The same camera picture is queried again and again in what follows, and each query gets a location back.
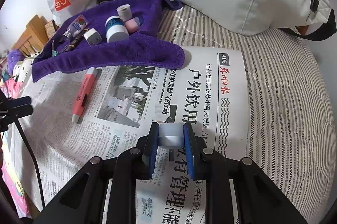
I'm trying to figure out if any white tape roll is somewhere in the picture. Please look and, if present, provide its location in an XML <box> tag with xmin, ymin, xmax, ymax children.
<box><xmin>116</xmin><ymin>4</ymin><xmax>132</xmax><ymax>22</ymax></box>

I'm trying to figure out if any white USB charger plug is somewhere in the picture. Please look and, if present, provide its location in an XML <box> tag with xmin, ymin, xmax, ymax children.
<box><xmin>83</xmin><ymin>28</ymin><xmax>102</xmax><ymax>46</ymax></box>

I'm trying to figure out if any newspaper sheet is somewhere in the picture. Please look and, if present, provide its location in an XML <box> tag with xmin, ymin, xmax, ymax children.
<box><xmin>10</xmin><ymin>46</ymin><xmax>250</xmax><ymax>224</ymax></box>

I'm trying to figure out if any pink patterned cloth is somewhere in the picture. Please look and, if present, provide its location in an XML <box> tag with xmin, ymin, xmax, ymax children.
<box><xmin>0</xmin><ymin>76</ymin><xmax>32</xmax><ymax>219</ymax></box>

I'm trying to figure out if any pink highlighter pen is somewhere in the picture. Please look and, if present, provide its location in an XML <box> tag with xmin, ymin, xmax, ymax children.
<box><xmin>71</xmin><ymin>67</ymin><xmax>98</xmax><ymax>123</ymax></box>

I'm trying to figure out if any black gold tube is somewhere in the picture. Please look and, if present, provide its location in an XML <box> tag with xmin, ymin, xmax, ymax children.
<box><xmin>62</xmin><ymin>28</ymin><xmax>88</xmax><ymax>53</ymax></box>

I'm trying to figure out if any purple plush toy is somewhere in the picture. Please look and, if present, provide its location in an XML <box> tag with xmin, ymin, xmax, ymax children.
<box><xmin>7</xmin><ymin>49</ymin><xmax>25</xmax><ymax>74</ymax></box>

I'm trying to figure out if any white dotted plush toy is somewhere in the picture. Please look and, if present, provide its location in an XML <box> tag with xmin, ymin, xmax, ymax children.
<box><xmin>13</xmin><ymin>57</ymin><xmax>34</xmax><ymax>82</ymax></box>

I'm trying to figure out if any teal binder clip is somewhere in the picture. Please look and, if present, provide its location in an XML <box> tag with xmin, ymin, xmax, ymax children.
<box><xmin>51</xmin><ymin>40</ymin><xmax>68</xmax><ymax>57</ymax></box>

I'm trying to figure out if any purple towel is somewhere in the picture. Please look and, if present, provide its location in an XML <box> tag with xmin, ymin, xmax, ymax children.
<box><xmin>31</xmin><ymin>0</ymin><xmax>185</xmax><ymax>82</ymax></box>

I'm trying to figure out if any blue white bottle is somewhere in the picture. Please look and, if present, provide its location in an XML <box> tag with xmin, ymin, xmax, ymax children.
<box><xmin>105</xmin><ymin>16</ymin><xmax>129</xmax><ymax>43</ymax></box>

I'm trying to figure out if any small clear plastic bottle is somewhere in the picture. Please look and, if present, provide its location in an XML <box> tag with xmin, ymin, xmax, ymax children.
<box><xmin>62</xmin><ymin>15</ymin><xmax>88</xmax><ymax>41</ymax></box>

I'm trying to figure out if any pink and blue jar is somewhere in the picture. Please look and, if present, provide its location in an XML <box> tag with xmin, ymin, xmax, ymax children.
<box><xmin>124</xmin><ymin>17</ymin><xmax>140</xmax><ymax>34</ymax></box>

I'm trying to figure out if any small white round jar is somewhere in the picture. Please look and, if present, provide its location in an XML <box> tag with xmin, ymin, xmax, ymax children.
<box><xmin>158</xmin><ymin>122</ymin><xmax>184</xmax><ymax>149</ymax></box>

